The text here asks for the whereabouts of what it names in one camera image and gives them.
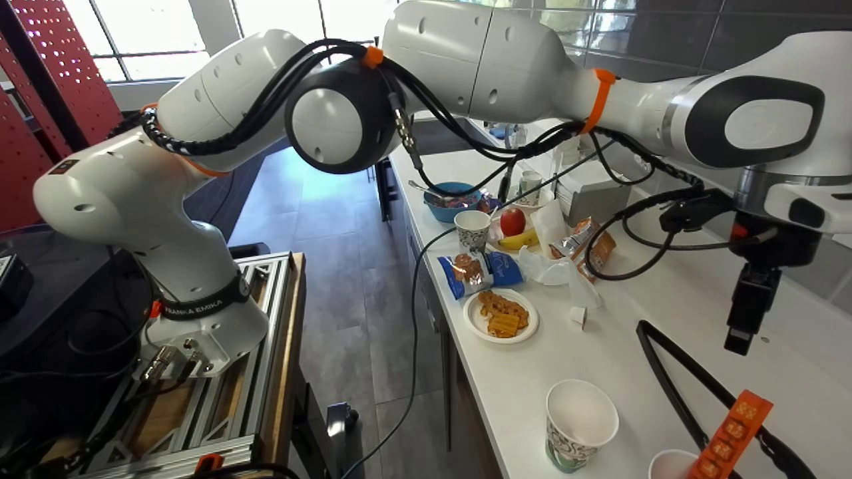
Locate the stack of paper cups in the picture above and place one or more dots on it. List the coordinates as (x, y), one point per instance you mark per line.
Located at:
(671, 463)

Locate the patterned paper cup centre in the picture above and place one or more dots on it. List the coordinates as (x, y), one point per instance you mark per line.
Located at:
(472, 229)

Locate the blue bowl with cereal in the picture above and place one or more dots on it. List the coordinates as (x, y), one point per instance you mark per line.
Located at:
(450, 197)

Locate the yellow banana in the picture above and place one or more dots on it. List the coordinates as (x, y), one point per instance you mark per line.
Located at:
(517, 240)

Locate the orange snack packet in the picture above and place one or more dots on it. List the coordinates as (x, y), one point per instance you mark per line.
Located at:
(583, 246)

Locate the red tomato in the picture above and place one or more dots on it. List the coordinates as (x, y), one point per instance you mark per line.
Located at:
(512, 222)

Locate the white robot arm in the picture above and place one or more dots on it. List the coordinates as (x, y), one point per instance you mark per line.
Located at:
(782, 121)

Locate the metal napkin holder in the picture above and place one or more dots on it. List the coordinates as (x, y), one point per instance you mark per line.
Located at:
(590, 192)

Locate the blue snack wrapper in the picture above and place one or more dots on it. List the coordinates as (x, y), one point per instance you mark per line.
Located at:
(472, 272)

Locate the patterned paper cup right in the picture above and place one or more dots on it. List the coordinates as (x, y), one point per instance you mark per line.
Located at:
(579, 421)

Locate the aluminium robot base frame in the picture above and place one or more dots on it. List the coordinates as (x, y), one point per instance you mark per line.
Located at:
(247, 418)

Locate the patterned paper cup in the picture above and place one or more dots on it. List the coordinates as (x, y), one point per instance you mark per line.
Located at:
(472, 229)
(579, 421)

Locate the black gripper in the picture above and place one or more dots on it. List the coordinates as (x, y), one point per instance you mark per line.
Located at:
(767, 244)

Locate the orange power strip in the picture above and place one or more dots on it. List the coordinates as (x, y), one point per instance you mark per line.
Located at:
(730, 439)

